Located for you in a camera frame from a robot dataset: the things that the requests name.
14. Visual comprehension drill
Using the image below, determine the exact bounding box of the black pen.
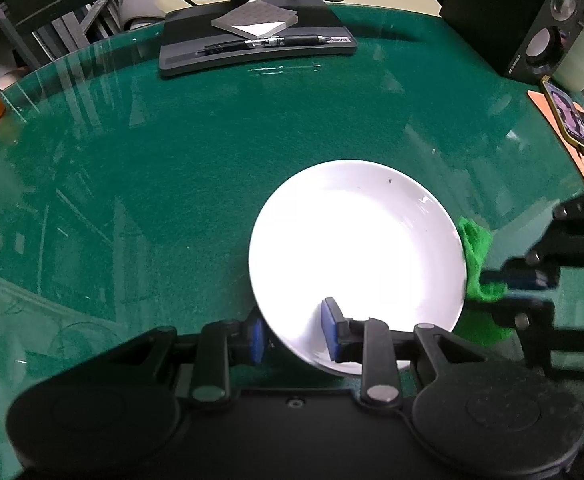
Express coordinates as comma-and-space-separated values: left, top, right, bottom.
197, 34, 325, 57

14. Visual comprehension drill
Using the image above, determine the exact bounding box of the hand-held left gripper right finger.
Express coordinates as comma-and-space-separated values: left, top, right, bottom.
321, 297, 490, 408

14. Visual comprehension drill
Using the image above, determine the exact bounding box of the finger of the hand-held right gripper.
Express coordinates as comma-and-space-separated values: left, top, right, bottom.
492, 300, 584, 386
482, 185, 584, 289

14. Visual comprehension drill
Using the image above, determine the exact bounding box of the white round appliance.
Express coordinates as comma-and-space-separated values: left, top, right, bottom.
119, 0, 193, 33

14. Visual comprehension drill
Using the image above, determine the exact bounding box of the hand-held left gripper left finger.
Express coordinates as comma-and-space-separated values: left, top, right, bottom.
107, 306, 273, 406

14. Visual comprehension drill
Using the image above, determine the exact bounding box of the dark grey monitor stand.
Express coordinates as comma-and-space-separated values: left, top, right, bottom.
158, 0, 359, 78

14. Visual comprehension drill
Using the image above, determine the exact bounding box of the grey notepad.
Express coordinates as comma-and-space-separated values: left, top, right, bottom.
211, 0, 299, 40

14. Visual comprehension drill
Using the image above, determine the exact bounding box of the grey metal frame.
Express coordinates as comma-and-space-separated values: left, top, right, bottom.
32, 0, 123, 68

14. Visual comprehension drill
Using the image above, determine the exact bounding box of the green cloth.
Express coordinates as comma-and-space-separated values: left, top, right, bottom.
454, 216, 517, 348

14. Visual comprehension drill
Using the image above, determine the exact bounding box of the black speaker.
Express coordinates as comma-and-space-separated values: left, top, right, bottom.
439, 0, 584, 83

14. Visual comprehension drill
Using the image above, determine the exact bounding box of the white round plate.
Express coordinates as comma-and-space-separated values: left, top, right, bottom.
248, 159, 468, 377

